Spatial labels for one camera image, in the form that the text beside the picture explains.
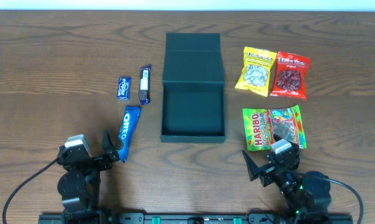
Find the blue Oreo cookie pack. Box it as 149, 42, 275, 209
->
117, 106, 141, 163

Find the Haribo gummy worms bag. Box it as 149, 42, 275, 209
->
242, 105, 307, 151

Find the red snack bag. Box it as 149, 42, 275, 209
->
270, 51, 311, 100

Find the yellow snack bag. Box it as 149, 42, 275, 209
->
234, 47, 277, 97

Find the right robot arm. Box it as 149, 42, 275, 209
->
243, 139, 331, 223

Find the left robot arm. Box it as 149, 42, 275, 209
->
57, 130, 119, 223

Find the small blue Eclipse gum box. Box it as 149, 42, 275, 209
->
116, 77, 131, 100

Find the dark blue chocolate bar wrapper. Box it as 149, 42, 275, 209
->
139, 64, 152, 105

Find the dark green open box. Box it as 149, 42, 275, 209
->
160, 33, 226, 143

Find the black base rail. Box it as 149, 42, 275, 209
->
38, 212, 353, 224

